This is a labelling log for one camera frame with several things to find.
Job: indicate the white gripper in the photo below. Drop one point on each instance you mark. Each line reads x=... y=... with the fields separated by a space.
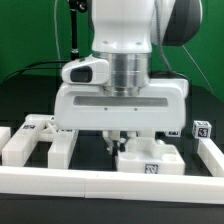
x=159 y=106

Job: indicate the white chair seat part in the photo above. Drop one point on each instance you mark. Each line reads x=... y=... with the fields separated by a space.
x=146 y=155

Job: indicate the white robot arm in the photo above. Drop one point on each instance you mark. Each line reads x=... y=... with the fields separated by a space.
x=110 y=90

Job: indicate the white tagged cube left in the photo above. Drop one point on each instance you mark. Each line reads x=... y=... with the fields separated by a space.
x=173 y=133

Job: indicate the white tagged cube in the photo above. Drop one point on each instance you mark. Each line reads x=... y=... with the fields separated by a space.
x=201 y=129
x=173 y=133

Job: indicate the white tagged cube right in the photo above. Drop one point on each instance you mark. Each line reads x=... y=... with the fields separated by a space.
x=201 y=129

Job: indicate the white U-shaped fence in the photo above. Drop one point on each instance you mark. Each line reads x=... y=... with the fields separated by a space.
x=111 y=185

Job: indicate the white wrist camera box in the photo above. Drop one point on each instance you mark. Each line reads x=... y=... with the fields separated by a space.
x=89 y=70

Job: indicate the white chair back frame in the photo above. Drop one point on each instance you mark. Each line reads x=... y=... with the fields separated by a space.
x=35 y=129

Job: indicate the black camera stand pole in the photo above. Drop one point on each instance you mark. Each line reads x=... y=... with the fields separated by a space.
x=75 y=7

